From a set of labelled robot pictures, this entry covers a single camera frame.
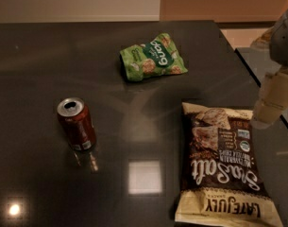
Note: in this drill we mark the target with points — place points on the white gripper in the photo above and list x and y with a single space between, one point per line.
283 44

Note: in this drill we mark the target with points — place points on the brown Late July chip bag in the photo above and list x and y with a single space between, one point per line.
220 184

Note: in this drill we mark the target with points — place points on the green snack bag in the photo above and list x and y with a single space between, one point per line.
159 57

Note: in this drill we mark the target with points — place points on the red soda can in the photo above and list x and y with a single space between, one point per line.
75 119

